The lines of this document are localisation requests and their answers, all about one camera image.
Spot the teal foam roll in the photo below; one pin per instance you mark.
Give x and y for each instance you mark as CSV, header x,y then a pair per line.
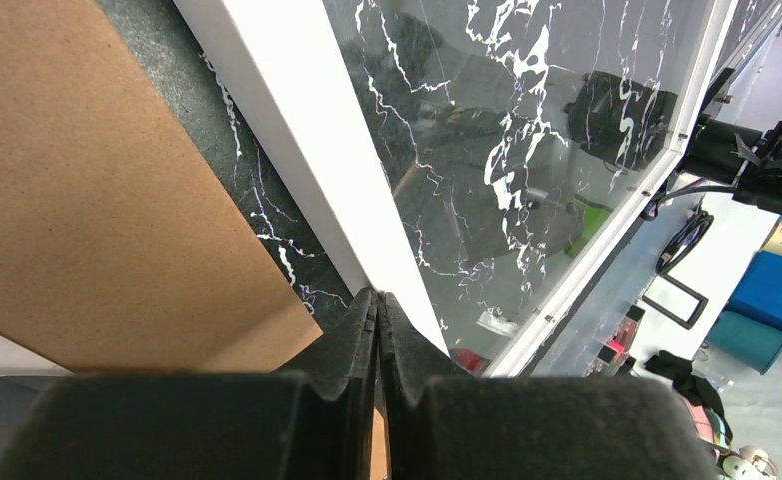
x,y
749,341

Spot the white picture frame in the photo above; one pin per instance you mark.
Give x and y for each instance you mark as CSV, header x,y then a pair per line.
x,y
283,69

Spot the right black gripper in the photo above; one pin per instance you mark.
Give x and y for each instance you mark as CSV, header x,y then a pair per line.
x,y
747,160

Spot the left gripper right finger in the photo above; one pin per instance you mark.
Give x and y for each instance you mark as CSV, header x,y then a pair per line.
x,y
444,423

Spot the blue foam block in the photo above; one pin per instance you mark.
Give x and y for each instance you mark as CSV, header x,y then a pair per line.
x,y
758,295

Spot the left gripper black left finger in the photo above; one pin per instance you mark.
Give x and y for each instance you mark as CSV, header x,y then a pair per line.
x,y
309,419

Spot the brown backing board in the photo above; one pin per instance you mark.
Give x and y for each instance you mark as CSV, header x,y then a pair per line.
x,y
139,228

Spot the black rectangular frame object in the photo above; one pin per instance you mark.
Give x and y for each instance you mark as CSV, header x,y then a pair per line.
x,y
675,300

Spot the clear glass sheet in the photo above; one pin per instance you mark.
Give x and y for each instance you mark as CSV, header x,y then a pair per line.
x,y
509,132

